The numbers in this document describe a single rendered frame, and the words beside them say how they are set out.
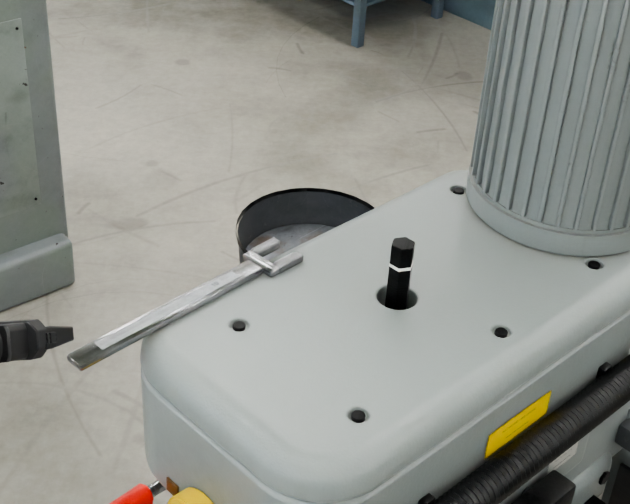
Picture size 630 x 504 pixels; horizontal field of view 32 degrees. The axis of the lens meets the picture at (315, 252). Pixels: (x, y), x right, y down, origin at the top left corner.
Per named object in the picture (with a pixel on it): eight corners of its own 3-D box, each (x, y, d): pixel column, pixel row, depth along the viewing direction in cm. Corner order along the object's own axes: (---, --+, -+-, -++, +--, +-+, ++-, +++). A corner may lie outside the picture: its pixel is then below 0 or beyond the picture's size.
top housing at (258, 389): (309, 639, 87) (320, 502, 78) (118, 457, 102) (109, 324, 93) (636, 384, 115) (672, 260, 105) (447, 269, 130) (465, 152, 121)
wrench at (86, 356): (88, 379, 87) (87, 371, 87) (59, 355, 90) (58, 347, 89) (303, 261, 102) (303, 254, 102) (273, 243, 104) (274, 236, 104)
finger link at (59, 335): (70, 344, 159) (43, 349, 153) (68, 322, 159) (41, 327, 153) (79, 344, 158) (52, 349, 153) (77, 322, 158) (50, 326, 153)
